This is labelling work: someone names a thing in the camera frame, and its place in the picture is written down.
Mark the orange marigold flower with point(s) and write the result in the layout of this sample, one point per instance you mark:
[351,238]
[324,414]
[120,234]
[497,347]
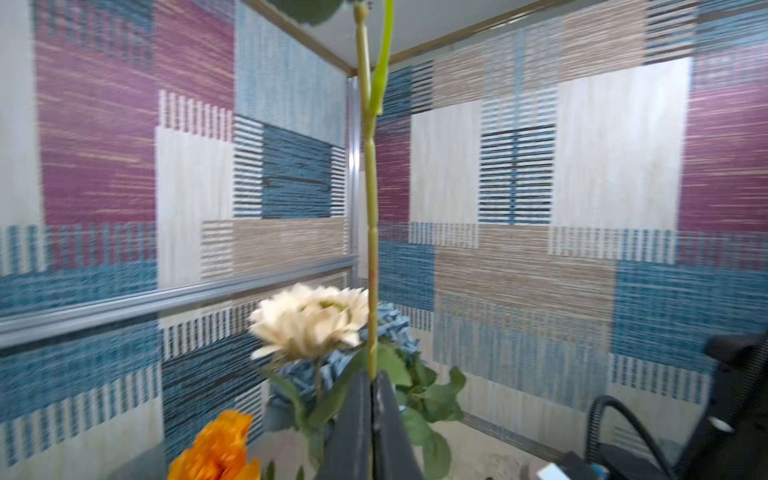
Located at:
[218,452]

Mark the cream sunflower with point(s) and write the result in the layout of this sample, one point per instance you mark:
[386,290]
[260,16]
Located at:
[302,323]

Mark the dark blue rose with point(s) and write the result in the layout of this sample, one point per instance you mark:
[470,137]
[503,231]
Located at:
[372,80]

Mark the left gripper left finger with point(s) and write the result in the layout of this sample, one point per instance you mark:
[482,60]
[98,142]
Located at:
[349,452]

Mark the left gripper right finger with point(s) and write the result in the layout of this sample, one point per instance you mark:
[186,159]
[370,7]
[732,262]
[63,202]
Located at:
[393,456]

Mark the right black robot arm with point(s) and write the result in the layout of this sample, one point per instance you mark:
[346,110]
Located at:
[730,439]

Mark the light blue rose bunch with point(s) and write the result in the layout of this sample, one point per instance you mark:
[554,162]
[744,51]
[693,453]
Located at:
[306,395]

